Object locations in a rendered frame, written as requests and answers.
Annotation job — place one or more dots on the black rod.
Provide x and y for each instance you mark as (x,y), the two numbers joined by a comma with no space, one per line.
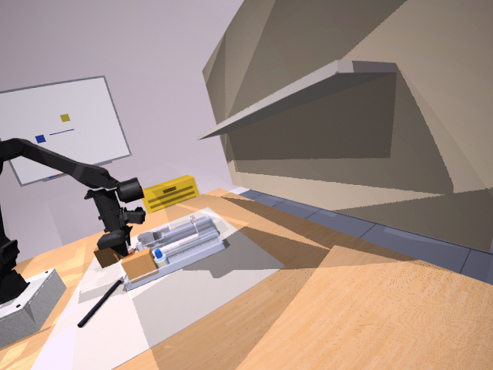
(98,304)

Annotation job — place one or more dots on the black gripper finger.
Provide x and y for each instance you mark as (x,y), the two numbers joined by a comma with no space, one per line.
(121,248)
(127,232)

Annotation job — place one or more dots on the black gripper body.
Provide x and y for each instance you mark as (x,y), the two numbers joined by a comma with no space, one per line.
(115,233)

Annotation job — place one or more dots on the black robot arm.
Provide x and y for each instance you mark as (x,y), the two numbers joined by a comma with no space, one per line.
(13,284)

